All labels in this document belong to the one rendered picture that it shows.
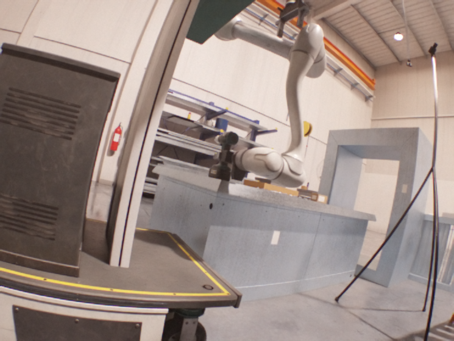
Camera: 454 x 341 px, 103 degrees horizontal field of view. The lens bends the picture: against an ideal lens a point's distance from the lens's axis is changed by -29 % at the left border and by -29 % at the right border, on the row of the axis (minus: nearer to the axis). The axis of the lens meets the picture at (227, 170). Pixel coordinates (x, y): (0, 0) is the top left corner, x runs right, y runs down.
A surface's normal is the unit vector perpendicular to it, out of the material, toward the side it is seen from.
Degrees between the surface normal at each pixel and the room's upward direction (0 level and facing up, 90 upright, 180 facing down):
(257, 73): 90
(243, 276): 90
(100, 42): 90
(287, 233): 90
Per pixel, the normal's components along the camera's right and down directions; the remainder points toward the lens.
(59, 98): 0.48, 0.07
